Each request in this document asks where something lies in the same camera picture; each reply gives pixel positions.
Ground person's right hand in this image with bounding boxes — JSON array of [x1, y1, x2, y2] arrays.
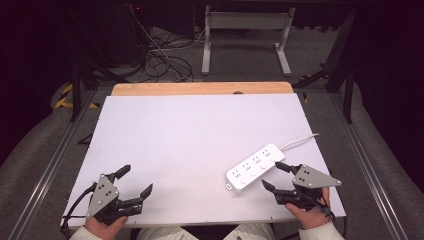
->
[[284, 186, 331, 231]]

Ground person's right leg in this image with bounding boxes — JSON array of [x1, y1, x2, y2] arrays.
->
[[222, 223, 276, 240]]

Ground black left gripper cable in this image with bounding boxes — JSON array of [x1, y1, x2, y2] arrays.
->
[[59, 181, 98, 235]]

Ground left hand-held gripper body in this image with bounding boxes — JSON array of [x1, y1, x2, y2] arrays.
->
[[85, 173, 145, 225]]

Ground white power strip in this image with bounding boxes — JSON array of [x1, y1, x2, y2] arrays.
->
[[225, 143, 286, 194]]

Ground yellow black hazard tape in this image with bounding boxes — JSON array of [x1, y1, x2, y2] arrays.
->
[[54, 83, 100, 110]]

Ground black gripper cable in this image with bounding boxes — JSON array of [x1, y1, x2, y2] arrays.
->
[[318, 194, 348, 240], [59, 181, 98, 235]]

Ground black computer case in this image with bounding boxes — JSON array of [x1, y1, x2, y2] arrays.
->
[[84, 1, 153, 68]]

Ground white board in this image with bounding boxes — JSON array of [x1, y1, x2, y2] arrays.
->
[[62, 93, 347, 229]]

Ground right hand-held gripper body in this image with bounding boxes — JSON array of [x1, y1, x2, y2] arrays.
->
[[273, 163, 343, 213]]

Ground wooden table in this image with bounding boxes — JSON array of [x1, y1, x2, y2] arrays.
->
[[110, 81, 295, 97]]

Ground person's left hand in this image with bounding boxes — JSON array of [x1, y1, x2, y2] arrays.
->
[[84, 214, 129, 240]]

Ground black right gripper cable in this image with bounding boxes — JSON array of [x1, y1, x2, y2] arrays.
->
[[318, 194, 348, 240]]

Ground white metal desk frame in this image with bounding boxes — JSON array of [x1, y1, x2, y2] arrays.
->
[[201, 4, 297, 77]]

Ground black metal stand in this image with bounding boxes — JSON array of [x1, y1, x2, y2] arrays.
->
[[293, 8, 359, 125], [68, 56, 133, 123]]

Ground white power strip cable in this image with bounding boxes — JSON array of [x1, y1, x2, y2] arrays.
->
[[279, 133, 320, 152]]

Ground aluminium floor rail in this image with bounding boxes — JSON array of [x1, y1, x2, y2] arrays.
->
[[7, 89, 101, 240], [328, 93, 409, 240]]

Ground bundle of floor cables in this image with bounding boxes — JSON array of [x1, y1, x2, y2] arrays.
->
[[128, 3, 261, 84]]

